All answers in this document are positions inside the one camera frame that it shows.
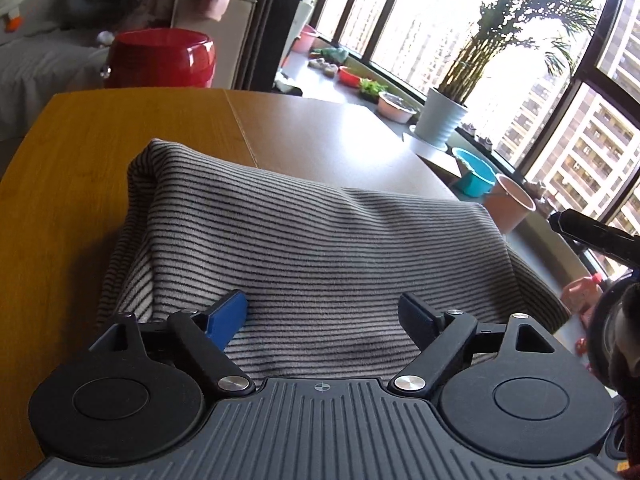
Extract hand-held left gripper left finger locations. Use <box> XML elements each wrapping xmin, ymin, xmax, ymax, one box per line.
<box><xmin>90</xmin><ymin>290</ymin><xmax>253</xmax><ymax>398</ymax></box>

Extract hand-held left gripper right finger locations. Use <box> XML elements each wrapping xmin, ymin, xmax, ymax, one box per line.
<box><xmin>390</xmin><ymin>292</ymin><xmax>556</xmax><ymax>398</ymax></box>

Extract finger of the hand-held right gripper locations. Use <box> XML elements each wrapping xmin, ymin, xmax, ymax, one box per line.
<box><xmin>547</xmin><ymin>210</ymin><xmax>640</xmax><ymax>268</ymax></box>

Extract grey striped sweater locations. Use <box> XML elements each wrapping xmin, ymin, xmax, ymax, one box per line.
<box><xmin>95</xmin><ymin>137</ymin><xmax>572</xmax><ymax>380</ymax></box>

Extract pink plastic bottle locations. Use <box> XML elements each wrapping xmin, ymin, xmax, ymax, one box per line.
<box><xmin>560</xmin><ymin>272</ymin><xmax>603</xmax><ymax>323</ymax></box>

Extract pink plastic bucket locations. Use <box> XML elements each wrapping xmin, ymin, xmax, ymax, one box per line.
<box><xmin>482</xmin><ymin>173</ymin><xmax>537</xmax><ymax>235</ymax></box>

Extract blue plastic basin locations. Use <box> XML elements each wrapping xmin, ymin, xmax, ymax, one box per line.
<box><xmin>451</xmin><ymin>147</ymin><xmax>498</xmax><ymax>197</ymax></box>

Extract small grey shoes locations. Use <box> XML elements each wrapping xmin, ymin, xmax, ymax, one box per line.
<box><xmin>462</xmin><ymin>122</ymin><xmax>493</xmax><ymax>148</ymax></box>

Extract palm plant in white pot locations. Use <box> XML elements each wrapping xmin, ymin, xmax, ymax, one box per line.
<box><xmin>414</xmin><ymin>0</ymin><xmax>601</xmax><ymax>150</ymax></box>

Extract pink bowl with metal liner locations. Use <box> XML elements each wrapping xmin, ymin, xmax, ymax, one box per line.
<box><xmin>376</xmin><ymin>91</ymin><xmax>417</xmax><ymax>124</ymax></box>

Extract green seedlings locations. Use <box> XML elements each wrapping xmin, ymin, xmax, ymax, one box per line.
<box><xmin>359</xmin><ymin>78</ymin><xmax>388</xmax><ymax>101</ymax></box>

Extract small beige shoes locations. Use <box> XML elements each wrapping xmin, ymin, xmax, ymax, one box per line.
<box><xmin>307</xmin><ymin>57</ymin><xmax>338</xmax><ymax>77</ymax></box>

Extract red plastic basin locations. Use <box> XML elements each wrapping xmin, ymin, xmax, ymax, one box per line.
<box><xmin>100</xmin><ymin>29</ymin><xmax>217</xmax><ymax>90</ymax></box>

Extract beige sofa armrest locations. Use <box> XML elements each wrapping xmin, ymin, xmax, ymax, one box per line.
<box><xmin>170</xmin><ymin>0</ymin><xmax>256</xmax><ymax>91</ymax></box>

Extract green toy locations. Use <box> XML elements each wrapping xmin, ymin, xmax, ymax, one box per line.
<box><xmin>311</xmin><ymin>46</ymin><xmax>350</xmax><ymax>63</ymax></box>

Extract pink cup on sill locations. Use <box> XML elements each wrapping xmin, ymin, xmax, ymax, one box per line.
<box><xmin>290</xmin><ymin>25</ymin><xmax>318</xmax><ymax>55</ymax></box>

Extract dark brown curtain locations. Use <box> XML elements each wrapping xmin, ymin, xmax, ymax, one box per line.
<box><xmin>235</xmin><ymin>0</ymin><xmax>321</xmax><ymax>93</ymax></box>

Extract grey covered sofa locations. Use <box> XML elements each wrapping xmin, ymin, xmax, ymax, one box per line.
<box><xmin>0</xmin><ymin>0</ymin><xmax>176</xmax><ymax>141</ymax></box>

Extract white upright appliance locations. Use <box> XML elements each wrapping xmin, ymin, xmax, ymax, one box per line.
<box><xmin>277</xmin><ymin>0</ymin><xmax>336</xmax><ymax>68</ymax></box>

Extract black window frame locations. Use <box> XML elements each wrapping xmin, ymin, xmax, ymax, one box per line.
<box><xmin>300</xmin><ymin>0</ymin><xmax>640</xmax><ymax>291</ymax></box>

